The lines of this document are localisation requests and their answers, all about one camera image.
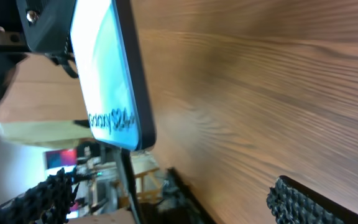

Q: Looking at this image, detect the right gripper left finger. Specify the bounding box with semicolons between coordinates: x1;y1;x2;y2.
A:
0;169;78;224

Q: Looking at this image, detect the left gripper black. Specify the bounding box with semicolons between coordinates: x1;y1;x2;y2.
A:
0;0;78;102

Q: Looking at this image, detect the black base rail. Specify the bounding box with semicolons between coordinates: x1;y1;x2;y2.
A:
162;168;216;224

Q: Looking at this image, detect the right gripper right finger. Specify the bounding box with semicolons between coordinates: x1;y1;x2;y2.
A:
266;175;358;224

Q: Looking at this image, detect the Samsung Galaxy smartphone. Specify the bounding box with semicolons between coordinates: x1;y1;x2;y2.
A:
70;0;156;151

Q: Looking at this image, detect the black USB charging cable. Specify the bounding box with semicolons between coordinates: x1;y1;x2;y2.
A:
116;148;145;224

